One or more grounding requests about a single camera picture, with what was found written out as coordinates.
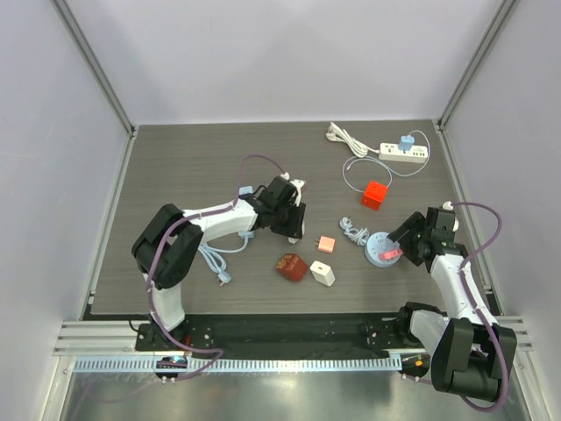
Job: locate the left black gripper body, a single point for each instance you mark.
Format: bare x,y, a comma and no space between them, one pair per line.
281,213

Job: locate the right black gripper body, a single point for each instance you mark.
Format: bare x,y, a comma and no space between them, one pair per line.
412,237

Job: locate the pink charger plug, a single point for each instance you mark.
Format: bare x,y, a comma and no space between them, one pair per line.
325,244

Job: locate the dark red charger plug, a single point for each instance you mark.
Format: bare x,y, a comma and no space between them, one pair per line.
292,267

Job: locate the round blue socket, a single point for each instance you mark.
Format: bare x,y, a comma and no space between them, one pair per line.
372,243

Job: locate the red cube socket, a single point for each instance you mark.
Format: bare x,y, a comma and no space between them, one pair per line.
374,195

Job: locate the blue power strip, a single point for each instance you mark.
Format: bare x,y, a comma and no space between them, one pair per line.
215,259

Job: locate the white charger plug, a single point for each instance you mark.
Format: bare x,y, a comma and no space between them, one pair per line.
322,273

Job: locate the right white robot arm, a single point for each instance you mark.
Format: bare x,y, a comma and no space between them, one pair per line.
471,354

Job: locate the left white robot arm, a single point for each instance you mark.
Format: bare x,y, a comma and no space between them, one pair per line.
165,250

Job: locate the light blue charger plug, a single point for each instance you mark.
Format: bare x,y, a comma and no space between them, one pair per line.
406,143

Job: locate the white power strip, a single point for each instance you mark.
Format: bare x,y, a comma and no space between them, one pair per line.
385,152

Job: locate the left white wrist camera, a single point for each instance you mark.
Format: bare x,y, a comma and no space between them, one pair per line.
298,184

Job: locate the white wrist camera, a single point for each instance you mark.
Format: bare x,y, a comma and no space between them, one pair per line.
298,184
450,222

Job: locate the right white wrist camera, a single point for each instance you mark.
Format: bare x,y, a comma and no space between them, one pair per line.
450,222

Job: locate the right aluminium frame post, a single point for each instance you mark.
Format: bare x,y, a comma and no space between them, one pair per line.
493,31

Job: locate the aluminium frame post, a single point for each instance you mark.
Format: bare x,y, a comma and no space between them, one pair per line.
493,31
83,46

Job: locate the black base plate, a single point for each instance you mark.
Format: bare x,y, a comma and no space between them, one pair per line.
324,336

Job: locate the white slotted cable duct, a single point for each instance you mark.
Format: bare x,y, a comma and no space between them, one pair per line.
169,365

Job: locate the left aluminium frame post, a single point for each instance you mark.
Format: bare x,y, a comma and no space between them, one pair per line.
83,46

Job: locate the aluminium front rail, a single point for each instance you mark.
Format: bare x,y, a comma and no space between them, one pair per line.
107,337

